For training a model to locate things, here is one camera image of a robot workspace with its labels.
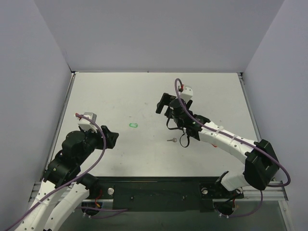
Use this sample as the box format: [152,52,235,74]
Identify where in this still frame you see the green key tag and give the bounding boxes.
[129,123,138,128]

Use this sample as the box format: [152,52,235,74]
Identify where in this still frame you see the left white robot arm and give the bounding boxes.
[16,124,119,231]

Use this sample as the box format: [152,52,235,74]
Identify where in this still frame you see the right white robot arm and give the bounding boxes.
[156,93,279,197]

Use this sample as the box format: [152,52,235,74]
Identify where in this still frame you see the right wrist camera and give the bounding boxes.
[179,85,193,103]

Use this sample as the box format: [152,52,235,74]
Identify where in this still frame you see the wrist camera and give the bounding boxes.
[179,85,193,103]
[75,112,97,133]

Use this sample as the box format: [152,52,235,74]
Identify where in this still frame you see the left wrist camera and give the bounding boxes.
[75,112,97,133]

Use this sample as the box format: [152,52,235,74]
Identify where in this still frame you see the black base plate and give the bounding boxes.
[72,176,244,214]

